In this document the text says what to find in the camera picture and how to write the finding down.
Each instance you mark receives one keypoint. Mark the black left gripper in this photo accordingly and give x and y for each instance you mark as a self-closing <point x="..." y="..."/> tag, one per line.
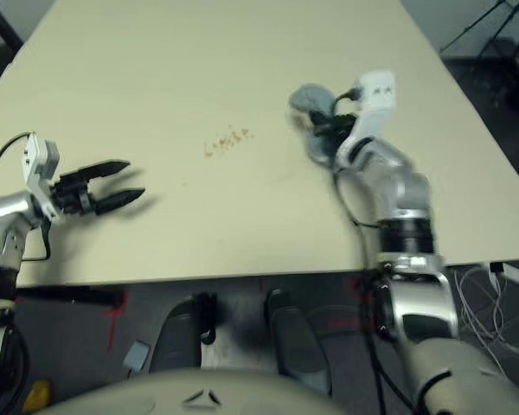
<point x="71" y="192"/>

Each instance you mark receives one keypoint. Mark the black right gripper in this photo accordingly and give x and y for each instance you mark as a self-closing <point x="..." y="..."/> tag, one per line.
<point x="335" y="123"/>

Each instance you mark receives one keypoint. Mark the blue rag with white trim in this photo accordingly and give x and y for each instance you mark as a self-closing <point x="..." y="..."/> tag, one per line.
<point x="313" y="101"/>

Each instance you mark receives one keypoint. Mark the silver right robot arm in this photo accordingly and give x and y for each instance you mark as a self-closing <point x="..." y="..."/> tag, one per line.
<point x="415" y="268"/>

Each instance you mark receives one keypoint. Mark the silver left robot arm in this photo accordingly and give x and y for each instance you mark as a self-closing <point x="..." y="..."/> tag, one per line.
<point x="0" y="242"/>

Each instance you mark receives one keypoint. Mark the scattered brown droplet spill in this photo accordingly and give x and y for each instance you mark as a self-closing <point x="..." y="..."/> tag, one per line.
<point x="229" y="140"/>

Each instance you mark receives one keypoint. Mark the black table foot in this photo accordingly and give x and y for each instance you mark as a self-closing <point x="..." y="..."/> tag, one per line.
<point x="82" y="297"/>

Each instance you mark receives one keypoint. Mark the dark grey left robot leg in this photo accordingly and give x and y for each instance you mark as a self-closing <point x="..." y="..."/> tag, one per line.
<point x="175" y="337"/>

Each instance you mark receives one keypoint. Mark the dark grey robot leg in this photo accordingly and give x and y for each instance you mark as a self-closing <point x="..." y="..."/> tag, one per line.
<point x="175" y="337"/>
<point x="296" y="341"/>

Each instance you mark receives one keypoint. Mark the grey block on floor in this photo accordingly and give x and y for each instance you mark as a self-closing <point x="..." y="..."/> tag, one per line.
<point x="137" y="356"/>

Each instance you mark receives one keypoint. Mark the black tripod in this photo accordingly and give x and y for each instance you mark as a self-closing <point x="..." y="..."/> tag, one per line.
<point x="497" y="26"/>

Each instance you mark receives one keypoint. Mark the dark grey right robot leg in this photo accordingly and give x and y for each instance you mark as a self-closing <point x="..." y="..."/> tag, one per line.
<point x="296" y="341"/>

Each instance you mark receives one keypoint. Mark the yellow plastic object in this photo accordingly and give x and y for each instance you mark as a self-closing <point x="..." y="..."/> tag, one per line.
<point x="38" y="395"/>

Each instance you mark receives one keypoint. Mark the grey robot torso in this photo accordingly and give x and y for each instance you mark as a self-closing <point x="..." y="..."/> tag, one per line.
<point x="199" y="395"/>

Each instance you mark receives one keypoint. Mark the white power strip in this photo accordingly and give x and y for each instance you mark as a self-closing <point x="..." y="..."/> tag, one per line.
<point x="517" y="273"/>

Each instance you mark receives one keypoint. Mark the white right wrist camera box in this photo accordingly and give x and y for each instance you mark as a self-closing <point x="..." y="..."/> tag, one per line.
<point x="376" y="104"/>

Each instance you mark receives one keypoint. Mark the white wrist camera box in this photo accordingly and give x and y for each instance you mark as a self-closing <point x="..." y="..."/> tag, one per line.
<point x="376" y="104"/>
<point x="39" y="164"/>

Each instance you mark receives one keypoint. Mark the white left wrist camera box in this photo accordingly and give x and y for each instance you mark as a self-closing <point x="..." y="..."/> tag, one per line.
<point x="39" y="164"/>

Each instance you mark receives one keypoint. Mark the black metal frame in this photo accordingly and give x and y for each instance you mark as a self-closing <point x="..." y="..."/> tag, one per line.
<point x="2" y="21"/>

